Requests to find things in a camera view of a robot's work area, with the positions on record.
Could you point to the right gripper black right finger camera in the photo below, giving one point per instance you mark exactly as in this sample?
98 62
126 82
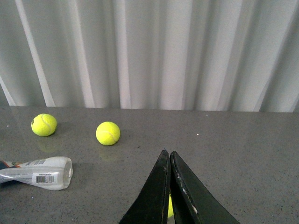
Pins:
191 200

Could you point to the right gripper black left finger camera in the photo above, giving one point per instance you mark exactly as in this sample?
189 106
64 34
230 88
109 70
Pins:
151 205

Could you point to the yellow tennis ball with logo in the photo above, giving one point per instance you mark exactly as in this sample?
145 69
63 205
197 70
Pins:
44 125

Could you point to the clear tennis ball can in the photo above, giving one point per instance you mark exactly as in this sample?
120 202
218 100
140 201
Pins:
52 173

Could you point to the far right yellow tennis ball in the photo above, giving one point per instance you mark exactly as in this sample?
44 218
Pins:
108 133

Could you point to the tennis ball between closed fingers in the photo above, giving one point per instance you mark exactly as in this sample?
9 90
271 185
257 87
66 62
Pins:
170 208

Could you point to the white pleated curtain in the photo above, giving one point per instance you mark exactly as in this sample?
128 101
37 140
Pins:
206 55

